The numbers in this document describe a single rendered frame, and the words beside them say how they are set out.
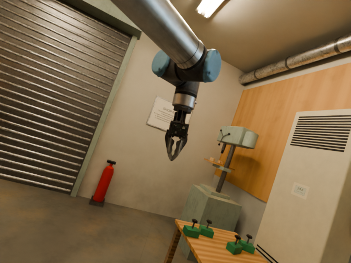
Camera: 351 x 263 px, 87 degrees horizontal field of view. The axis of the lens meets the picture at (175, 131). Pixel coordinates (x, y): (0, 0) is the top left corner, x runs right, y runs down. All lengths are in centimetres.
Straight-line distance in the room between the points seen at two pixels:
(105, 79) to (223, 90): 187
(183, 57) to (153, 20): 12
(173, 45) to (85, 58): 247
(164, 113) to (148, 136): 43
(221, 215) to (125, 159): 149
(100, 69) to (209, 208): 225
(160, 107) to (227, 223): 177
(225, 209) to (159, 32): 211
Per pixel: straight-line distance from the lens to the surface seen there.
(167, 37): 46
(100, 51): 290
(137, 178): 291
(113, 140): 278
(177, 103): 71
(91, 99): 278
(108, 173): 269
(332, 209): 168
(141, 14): 43
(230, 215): 242
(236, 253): 165
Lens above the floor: 113
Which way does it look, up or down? 3 degrees up
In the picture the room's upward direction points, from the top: 20 degrees clockwise
